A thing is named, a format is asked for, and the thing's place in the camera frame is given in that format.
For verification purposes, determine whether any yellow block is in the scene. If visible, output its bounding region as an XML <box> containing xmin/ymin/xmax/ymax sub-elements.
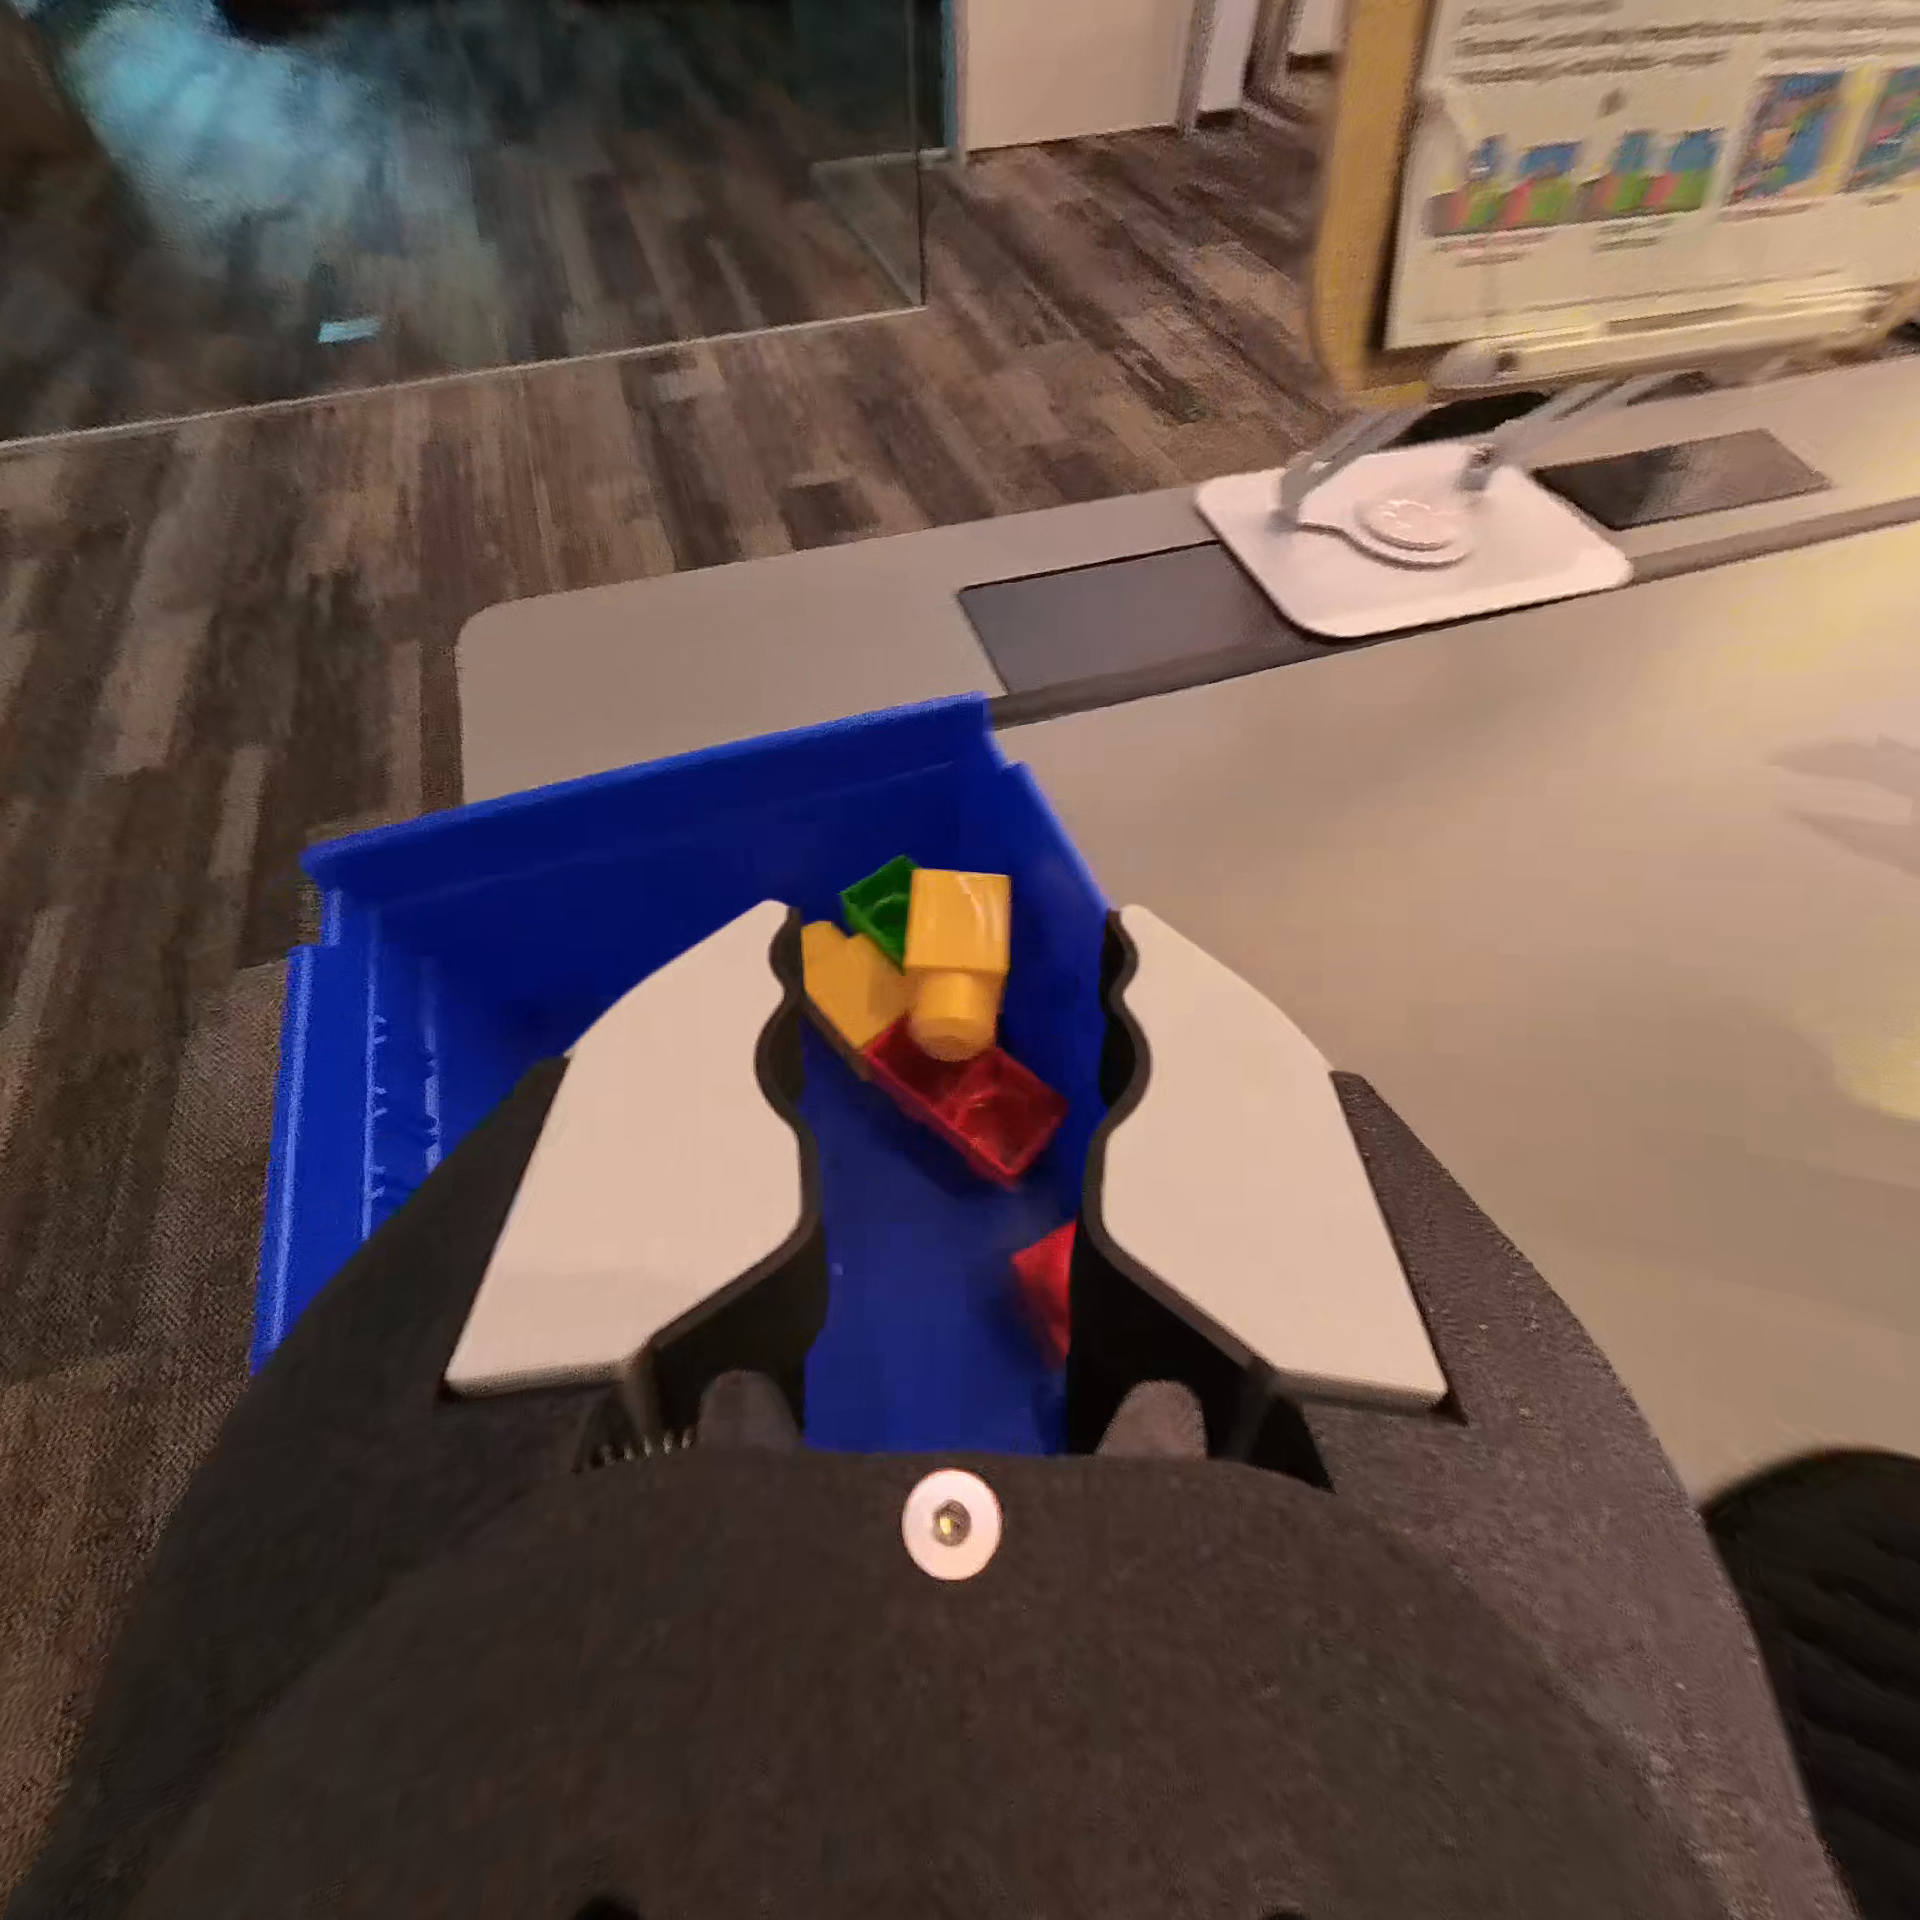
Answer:
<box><xmin>800</xmin><ymin>919</ymin><xmax>911</xmax><ymax>1052</ymax></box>

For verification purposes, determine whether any blue plastic bin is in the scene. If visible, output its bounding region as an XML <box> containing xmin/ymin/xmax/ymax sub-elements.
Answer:
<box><xmin>250</xmin><ymin>693</ymin><xmax>1119</xmax><ymax>1456</ymax></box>

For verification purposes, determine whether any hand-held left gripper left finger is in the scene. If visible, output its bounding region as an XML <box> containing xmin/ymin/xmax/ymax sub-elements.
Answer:
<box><xmin>440</xmin><ymin>901</ymin><xmax>830</xmax><ymax>1444</ymax></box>

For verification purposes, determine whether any black textured pad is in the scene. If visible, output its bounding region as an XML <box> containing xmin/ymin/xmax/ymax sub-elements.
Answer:
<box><xmin>1702</xmin><ymin>1447</ymin><xmax>1920</xmax><ymax>1920</ymax></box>

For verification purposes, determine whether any grey desk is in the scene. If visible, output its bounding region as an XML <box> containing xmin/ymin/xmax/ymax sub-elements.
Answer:
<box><xmin>454</xmin><ymin>352</ymin><xmax>1920</xmax><ymax>1518</ymax></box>

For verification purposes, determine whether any printed instruction sheet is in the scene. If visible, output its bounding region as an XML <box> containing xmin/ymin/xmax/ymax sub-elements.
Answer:
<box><xmin>1386</xmin><ymin>0</ymin><xmax>1920</xmax><ymax>349</ymax></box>

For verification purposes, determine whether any orange one-stud block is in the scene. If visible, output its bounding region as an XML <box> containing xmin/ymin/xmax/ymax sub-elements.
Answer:
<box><xmin>902</xmin><ymin>869</ymin><xmax>1015</xmax><ymax>1065</ymax></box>

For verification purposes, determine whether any rounded wooden board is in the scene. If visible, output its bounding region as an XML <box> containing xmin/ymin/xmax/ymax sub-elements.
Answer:
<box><xmin>1308</xmin><ymin>0</ymin><xmax>1920</xmax><ymax>399</ymax></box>

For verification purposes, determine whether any dark green two-stud block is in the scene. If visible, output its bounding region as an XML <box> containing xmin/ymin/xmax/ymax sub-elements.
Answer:
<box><xmin>838</xmin><ymin>852</ymin><xmax>919</xmax><ymax>971</ymax></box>

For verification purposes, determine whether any red block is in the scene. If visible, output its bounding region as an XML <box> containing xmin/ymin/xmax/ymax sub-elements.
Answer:
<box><xmin>864</xmin><ymin>1012</ymin><xmax>1072</xmax><ymax>1191</ymax></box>
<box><xmin>1009</xmin><ymin>1217</ymin><xmax>1080</xmax><ymax>1359</ymax></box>

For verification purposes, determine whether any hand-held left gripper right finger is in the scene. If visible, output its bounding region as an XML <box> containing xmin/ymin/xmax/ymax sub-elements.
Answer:
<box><xmin>1066</xmin><ymin>902</ymin><xmax>1452</xmax><ymax>1456</ymax></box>

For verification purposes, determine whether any black desk inlay panel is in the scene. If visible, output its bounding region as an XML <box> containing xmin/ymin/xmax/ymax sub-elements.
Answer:
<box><xmin>960</xmin><ymin>544</ymin><xmax>1328</xmax><ymax>700</ymax></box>

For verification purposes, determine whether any white document stand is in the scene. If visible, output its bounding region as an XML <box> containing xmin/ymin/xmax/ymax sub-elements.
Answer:
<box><xmin>1194</xmin><ymin>293</ymin><xmax>1920</xmax><ymax>641</ymax></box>

